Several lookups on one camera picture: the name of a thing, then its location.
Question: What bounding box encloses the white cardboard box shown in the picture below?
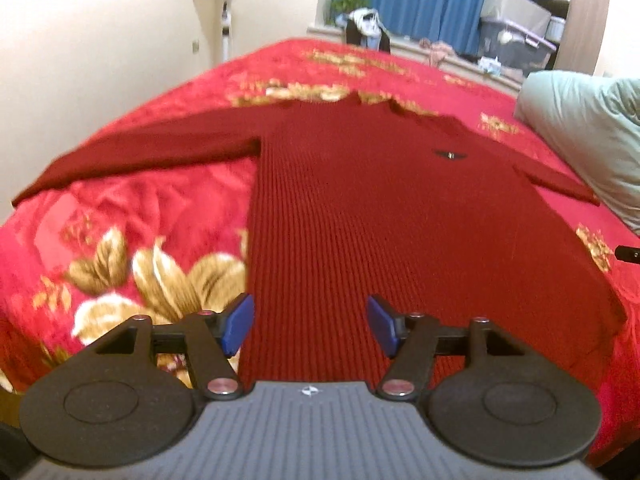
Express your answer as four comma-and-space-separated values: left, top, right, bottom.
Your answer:
480, 0, 551, 37

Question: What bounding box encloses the red floral bed blanket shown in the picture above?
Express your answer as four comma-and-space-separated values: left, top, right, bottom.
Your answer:
1, 39, 639, 464

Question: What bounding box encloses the pink cloth on sill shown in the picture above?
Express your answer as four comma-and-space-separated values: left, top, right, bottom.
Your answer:
419, 38, 457, 67

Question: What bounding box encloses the light green duvet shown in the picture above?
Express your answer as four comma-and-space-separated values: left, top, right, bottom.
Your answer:
514, 70, 639, 233

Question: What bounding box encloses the grey plastic storage bin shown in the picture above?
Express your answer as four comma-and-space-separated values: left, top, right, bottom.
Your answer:
478, 18, 556, 73

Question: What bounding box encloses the dark red knit sweater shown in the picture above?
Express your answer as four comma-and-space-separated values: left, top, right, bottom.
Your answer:
24, 95, 627, 388

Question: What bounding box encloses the green potted plant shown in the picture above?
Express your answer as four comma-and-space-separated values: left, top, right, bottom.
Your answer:
324, 0, 371, 25

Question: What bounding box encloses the wooden shelf unit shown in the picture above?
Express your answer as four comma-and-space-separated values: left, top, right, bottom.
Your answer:
532, 0, 610, 75

